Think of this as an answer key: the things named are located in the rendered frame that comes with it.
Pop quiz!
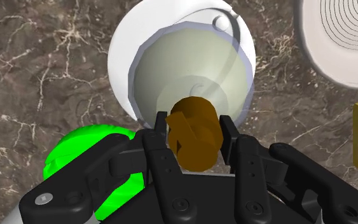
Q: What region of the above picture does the bright green round object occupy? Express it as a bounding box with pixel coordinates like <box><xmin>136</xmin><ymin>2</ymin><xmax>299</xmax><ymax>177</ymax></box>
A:
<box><xmin>43</xmin><ymin>124</ymin><xmax>146</xmax><ymax>221</ymax></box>

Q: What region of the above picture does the white mug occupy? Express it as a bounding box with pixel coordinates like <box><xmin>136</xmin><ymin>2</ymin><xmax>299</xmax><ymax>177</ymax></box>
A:
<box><xmin>107</xmin><ymin>0</ymin><xmax>257</xmax><ymax>130</ymax></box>

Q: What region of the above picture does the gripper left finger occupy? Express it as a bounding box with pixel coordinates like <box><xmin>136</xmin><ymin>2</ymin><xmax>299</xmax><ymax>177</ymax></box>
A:
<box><xmin>18</xmin><ymin>111</ymin><xmax>198</xmax><ymax>224</ymax></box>

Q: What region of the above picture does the white ribbed bowl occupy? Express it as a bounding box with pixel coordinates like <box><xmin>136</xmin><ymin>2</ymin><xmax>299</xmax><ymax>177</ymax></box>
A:
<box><xmin>293</xmin><ymin>0</ymin><xmax>358</xmax><ymax>90</ymax></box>

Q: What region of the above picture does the brown cylindrical object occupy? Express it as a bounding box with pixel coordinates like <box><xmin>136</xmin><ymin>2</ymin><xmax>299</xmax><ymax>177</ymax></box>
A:
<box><xmin>165</xmin><ymin>95</ymin><xmax>224</xmax><ymax>173</ymax></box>

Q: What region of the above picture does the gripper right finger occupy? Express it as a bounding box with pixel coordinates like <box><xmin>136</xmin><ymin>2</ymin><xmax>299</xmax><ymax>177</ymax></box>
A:
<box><xmin>219</xmin><ymin>115</ymin><xmax>358</xmax><ymax>224</ymax></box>

